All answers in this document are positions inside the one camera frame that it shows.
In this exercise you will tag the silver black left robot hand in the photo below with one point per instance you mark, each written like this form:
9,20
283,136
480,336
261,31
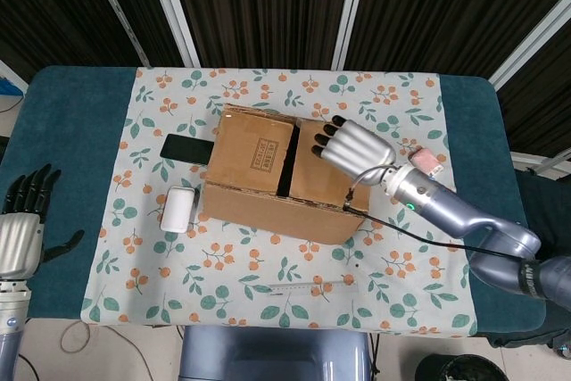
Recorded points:
20,242

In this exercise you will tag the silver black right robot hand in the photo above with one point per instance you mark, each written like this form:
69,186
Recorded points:
357,149

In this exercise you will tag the brown cardboard shipping box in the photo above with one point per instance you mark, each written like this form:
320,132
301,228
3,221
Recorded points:
250,153

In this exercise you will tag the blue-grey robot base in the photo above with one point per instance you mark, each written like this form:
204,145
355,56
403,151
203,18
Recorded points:
267,354

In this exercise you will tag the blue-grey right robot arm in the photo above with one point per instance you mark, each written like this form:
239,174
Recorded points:
446,211

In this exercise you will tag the pink and white eraser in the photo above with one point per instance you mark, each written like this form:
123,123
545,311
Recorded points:
424,160

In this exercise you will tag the teal table cover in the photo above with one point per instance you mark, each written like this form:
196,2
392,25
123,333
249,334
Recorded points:
67,153

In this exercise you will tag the clear plastic ruler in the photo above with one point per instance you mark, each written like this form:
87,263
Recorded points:
290,288

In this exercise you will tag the white power bank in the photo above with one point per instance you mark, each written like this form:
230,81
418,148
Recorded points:
176,209

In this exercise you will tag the orange fruit print tablecloth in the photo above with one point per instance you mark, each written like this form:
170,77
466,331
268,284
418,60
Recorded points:
178,274

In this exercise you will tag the black smartphone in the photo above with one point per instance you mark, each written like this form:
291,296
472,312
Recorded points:
183,149

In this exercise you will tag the black trash bin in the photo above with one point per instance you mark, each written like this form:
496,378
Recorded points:
459,370

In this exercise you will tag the wide white frame post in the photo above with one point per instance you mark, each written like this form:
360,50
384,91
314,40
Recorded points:
171,6
352,6

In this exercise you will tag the slanted white frame post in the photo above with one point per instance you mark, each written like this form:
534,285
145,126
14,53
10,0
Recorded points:
531,57

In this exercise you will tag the thin grey frame post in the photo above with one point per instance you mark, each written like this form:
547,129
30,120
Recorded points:
118,8

